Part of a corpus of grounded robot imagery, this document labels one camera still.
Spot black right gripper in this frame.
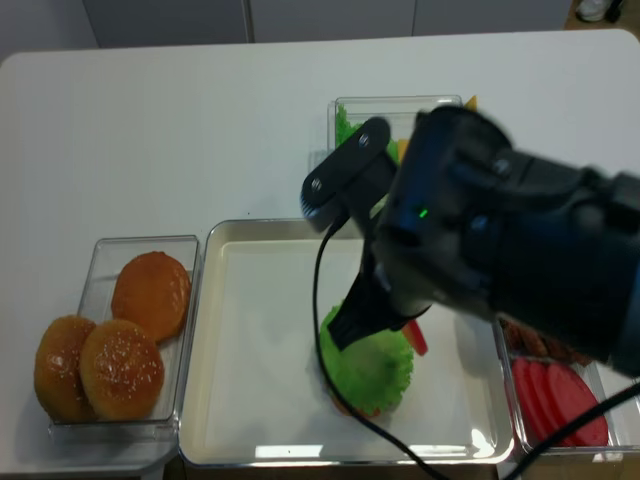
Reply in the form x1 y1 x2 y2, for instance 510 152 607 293
329 107 516 351

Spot red tomato slice front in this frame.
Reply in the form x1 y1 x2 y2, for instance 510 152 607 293
402 319 428 356

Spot red tomato slice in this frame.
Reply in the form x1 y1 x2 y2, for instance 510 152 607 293
528 362 566 440
546 364 609 447
512 358 549 443
402 319 428 356

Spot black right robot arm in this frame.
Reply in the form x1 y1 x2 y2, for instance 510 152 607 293
371 107 639 377

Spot yellow cheese slices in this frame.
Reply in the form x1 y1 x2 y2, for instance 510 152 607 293
397 95 478 163

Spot clear lettuce and cheese container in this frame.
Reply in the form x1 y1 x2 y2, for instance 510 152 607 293
327 95 464 165

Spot green lettuce leaf on bun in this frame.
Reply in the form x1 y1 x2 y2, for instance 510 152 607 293
319 305 414 409

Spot brown patty front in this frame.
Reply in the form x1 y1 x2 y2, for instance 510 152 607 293
500 320 592 367

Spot green lettuce in container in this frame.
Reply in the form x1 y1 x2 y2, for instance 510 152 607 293
329 99 408 164

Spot clear patty and tomato container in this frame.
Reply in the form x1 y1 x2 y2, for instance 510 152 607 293
494 320 639 462

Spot red tomato slice rear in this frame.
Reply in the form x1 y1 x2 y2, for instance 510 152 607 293
512 358 549 443

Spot smooth orange bun rear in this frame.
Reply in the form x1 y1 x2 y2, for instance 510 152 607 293
111 251 191 343

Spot sesame bun front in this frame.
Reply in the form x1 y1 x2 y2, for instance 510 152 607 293
79 319 165 422

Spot sesame bun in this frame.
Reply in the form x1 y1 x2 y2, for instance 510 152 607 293
79 319 165 422
34 315 96 423

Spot clear bun container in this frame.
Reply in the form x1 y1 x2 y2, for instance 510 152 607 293
38 235 202 443

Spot sesame bun left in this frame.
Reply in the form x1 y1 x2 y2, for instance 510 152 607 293
34 315 96 423

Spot white shoe in background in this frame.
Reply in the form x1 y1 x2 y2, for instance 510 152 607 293
575 0 624 23

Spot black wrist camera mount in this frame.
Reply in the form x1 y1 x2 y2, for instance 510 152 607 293
300 117 398 233

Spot black camera cable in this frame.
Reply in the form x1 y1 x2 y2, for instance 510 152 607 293
311 215 640 480

